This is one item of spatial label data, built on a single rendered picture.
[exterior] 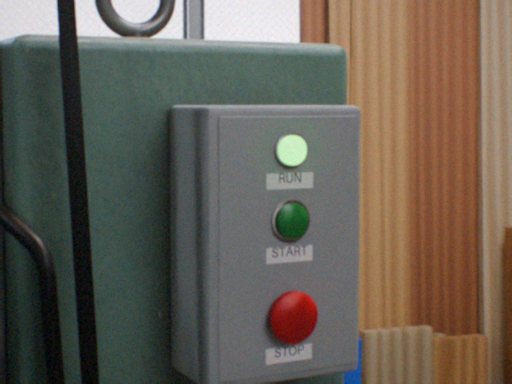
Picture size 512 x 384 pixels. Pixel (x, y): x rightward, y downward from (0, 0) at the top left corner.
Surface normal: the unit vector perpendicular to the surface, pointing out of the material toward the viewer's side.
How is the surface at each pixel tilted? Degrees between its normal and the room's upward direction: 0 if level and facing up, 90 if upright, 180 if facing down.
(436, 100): 87
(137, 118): 90
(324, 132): 90
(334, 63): 90
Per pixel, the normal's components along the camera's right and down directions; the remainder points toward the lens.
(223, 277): 0.45, 0.08
